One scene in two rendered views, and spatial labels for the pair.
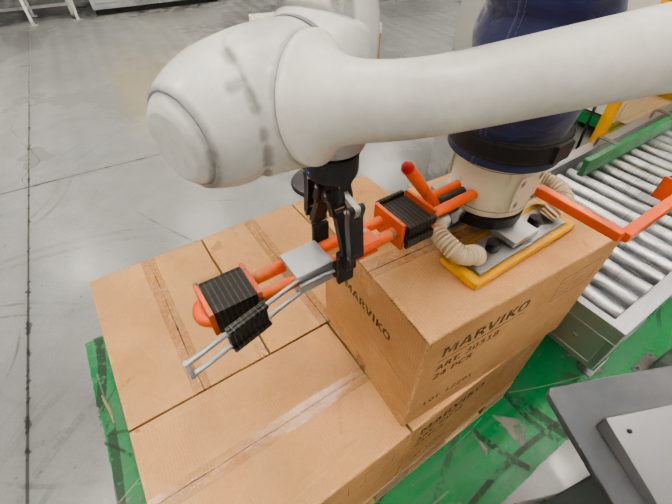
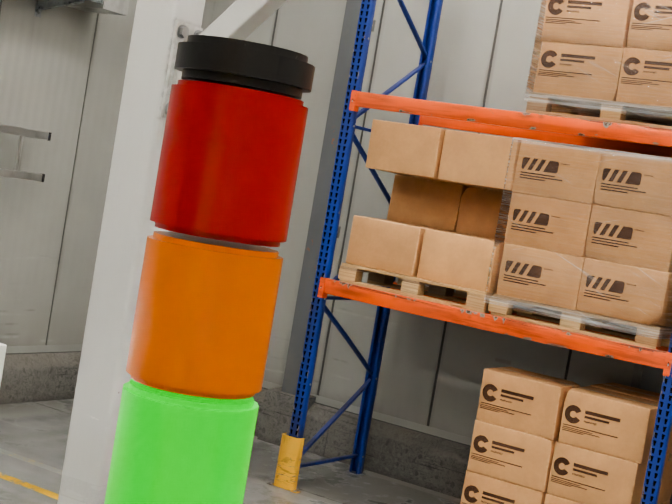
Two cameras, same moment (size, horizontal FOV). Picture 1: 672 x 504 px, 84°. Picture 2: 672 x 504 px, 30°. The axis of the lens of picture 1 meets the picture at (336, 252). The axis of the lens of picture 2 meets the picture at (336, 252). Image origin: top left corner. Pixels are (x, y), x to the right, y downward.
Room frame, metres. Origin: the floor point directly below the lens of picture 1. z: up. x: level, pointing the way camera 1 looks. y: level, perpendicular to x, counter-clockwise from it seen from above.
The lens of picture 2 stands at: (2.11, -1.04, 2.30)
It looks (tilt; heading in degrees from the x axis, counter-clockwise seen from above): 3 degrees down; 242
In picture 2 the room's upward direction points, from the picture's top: 10 degrees clockwise
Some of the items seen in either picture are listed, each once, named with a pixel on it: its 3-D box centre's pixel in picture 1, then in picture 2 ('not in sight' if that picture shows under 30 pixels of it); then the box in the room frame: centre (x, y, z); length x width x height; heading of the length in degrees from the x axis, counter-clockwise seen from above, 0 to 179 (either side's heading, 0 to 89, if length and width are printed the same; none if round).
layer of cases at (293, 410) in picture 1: (313, 334); not in sight; (0.76, 0.08, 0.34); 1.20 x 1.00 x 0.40; 124
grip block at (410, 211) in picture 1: (404, 218); not in sight; (0.55, -0.13, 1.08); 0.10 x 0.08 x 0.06; 34
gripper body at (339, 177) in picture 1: (331, 176); not in sight; (0.46, 0.01, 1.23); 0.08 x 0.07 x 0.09; 33
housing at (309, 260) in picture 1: (307, 266); not in sight; (0.43, 0.05, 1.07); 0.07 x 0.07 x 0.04; 34
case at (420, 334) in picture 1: (453, 280); not in sight; (0.68, -0.33, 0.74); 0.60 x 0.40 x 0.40; 120
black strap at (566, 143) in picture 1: (510, 127); not in sight; (0.69, -0.34, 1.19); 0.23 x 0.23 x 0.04
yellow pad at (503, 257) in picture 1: (512, 237); not in sight; (0.61, -0.39, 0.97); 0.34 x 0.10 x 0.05; 124
